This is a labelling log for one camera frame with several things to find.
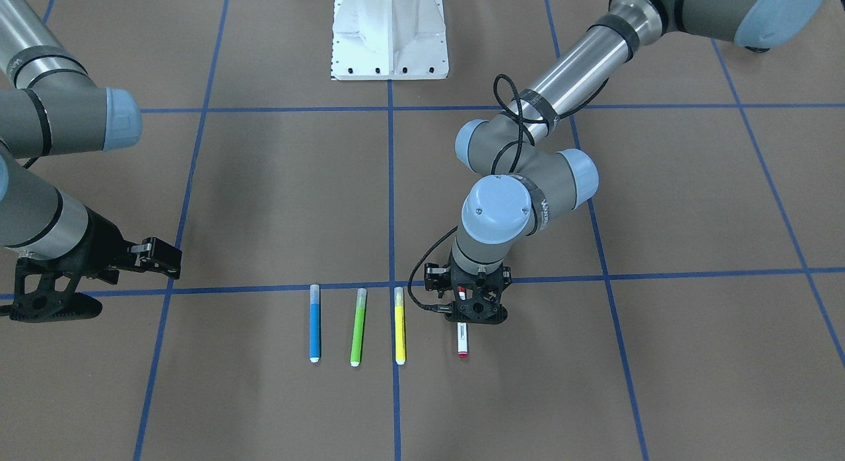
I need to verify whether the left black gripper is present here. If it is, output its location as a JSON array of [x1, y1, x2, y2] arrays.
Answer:
[[448, 250, 512, 302]]

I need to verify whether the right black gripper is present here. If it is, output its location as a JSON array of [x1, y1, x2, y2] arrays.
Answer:
[[59, 209, 182, 285]]

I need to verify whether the red marker pen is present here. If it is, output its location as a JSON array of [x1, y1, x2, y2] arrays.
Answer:
[[457, 286, 469, 359]]

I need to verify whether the blue marker pen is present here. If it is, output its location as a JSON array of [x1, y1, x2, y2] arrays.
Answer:
[[309, 284, 321, 364]]

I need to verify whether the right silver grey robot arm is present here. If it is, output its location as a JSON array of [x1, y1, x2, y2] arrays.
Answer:
[[1, 0, 182, 283]]

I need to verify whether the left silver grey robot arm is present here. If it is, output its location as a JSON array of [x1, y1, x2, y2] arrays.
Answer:
[[424, 0, 823, 302]]

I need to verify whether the yellow highlighter pen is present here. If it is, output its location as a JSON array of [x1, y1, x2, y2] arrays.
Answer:
[[393, 287, 407, 367]]

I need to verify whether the green highlighter pen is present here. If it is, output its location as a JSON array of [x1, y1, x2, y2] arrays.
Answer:
[[350, 287, 367, 368]]

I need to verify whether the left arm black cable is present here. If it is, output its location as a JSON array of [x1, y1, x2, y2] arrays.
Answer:
[[407, 74, 611, 314]]

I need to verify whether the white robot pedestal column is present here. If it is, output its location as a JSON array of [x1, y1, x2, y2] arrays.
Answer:
[[330, 0, 450, 81]]

